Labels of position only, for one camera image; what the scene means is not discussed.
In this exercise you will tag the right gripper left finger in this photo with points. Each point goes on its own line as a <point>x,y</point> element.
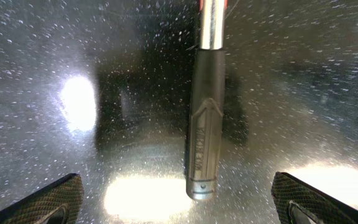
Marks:
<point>54,202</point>

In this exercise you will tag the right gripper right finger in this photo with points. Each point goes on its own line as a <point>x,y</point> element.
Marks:
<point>306,202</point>

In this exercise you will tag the hammer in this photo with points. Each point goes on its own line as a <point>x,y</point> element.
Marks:
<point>205,124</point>

